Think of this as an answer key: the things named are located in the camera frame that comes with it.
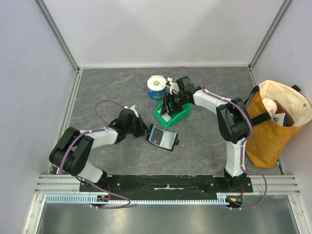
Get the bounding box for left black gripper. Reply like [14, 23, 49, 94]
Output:
[125, 115, 152, 138]

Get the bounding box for black VIP card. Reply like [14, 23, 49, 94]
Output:
[148, 126, 163, 146]

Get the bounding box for green plastic bin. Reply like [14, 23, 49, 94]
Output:
[153, 104, 192, 129]

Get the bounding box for black leather card holder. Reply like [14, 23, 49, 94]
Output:
[146, 124, 179, 152]

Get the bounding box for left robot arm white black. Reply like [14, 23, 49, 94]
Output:
[49, 107, 151, 192]

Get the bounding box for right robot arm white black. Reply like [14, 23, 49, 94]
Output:
[160, 76, 253, 192]

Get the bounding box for stack of white cards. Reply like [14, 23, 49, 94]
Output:
[157, 109, 171, 123]

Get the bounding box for toilet paper roll blue wrapper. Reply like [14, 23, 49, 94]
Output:
[147, 75, 167, 101]

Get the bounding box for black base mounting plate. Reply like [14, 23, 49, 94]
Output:
[79, 174, 254, 195]

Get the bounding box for mustard canvas tote bag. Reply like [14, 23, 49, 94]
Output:
[245, 80, 312, 168]

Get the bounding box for items inside tote bag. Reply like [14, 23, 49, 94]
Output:
[262, 98, 294, 127]

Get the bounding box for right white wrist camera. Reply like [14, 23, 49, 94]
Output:
[165, 78, 179, 94]

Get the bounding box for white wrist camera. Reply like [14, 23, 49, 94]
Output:
[165, 78, 179, 94]
[124, 105, 139, 118]

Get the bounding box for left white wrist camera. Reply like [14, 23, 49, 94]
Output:
[124, 105, 139, 118]

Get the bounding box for right aluminium frame post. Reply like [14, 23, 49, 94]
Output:
[248, 0, 293, 71]

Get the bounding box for aluminium frame post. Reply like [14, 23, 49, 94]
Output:
[248, 0, 293, 71]
[34, 0, 80, 73]

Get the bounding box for left aluminium frame post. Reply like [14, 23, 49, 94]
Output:
[34, 0, 80, 73]

